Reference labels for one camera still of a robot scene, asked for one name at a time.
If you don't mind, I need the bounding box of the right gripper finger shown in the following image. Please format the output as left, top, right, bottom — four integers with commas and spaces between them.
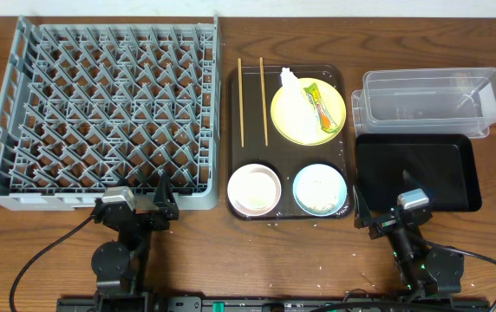
353, 185, 373, 228
402, 169, 421, 192

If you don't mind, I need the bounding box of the light blue bowl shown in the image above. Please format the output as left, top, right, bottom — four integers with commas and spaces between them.
292, 164, 348, 217

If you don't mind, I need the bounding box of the green orange snack wrapper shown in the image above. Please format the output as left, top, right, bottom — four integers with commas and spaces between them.
303, 83, 338, 133

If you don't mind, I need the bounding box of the white napkin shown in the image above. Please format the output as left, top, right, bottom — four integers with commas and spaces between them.
280, 68, 316, 144

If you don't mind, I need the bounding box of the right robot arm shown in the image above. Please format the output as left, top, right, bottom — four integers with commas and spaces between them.
353, 186, 464, 301

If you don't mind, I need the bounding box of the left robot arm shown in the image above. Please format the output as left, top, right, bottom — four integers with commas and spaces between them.
90, 174, 179, 306

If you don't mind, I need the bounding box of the clear plastic waste bin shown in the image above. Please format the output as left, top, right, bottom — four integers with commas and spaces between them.
351, 68, 496, 139

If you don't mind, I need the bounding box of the grey plastic dishwasher rack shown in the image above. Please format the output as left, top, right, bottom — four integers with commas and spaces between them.
0, 17, 221, 211

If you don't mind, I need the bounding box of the black rectangular tray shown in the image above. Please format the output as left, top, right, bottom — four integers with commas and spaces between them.
356, 133, 482, 212

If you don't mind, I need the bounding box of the dark brown serving tray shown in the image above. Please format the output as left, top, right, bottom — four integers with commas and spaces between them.
226, 65, 354, 221

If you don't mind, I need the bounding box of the yellow plate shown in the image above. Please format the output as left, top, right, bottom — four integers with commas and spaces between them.
271, 77, 347, 146

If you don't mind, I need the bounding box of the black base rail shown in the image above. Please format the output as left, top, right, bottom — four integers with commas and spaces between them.
56, 296, 490, 312

